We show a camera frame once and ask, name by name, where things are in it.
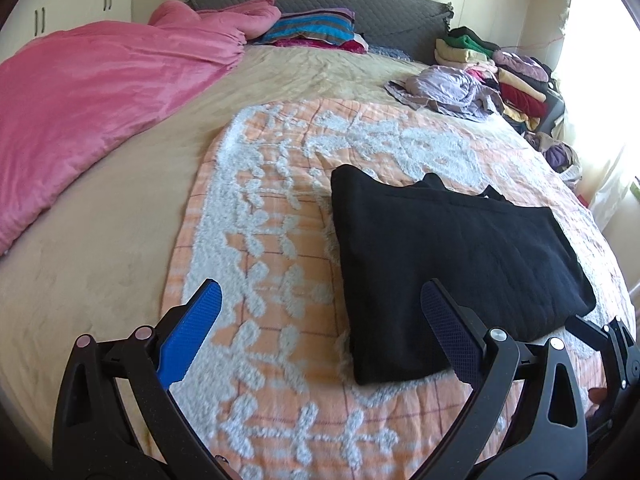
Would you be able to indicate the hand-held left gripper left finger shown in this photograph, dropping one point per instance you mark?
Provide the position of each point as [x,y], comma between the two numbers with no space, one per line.
[192,332]

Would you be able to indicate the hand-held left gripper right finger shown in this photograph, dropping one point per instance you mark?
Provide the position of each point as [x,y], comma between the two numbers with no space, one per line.
[450,335]

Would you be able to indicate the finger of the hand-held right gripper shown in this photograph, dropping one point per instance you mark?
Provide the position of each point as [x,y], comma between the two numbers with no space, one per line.
[587,332]

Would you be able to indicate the black sweatshirt with orange patches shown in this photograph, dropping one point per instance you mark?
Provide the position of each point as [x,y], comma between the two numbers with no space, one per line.
[450,250]

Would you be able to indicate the pile of folded clothes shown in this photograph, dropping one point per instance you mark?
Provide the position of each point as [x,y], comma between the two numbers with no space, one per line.
[520,80]

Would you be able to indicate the bed with beige sheet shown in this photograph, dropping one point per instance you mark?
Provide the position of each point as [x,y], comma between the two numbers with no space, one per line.
[125,240]

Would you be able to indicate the orange and white tufted blanket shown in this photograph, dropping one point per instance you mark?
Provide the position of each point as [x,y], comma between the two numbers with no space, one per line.
[280,240]

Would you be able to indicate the lilac crumpled garment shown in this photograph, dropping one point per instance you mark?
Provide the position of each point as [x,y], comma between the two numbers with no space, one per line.
[445,92]

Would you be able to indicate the white curtain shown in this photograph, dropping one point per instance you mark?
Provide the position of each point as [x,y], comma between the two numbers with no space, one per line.
[605,85]

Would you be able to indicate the pink duvet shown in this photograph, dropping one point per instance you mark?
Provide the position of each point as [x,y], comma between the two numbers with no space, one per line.
[100,100]

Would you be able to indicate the blue-grey patterned cloth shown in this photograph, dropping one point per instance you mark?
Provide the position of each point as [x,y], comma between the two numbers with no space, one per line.
[387,52]

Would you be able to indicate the magenta pillow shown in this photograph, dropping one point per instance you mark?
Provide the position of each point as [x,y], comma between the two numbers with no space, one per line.
[352,45]

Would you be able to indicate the striped pillow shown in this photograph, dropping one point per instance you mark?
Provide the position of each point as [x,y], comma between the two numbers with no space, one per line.
[310,27]

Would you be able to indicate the grey quilted headboard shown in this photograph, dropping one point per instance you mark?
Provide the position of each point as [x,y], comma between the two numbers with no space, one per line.
[380,15]

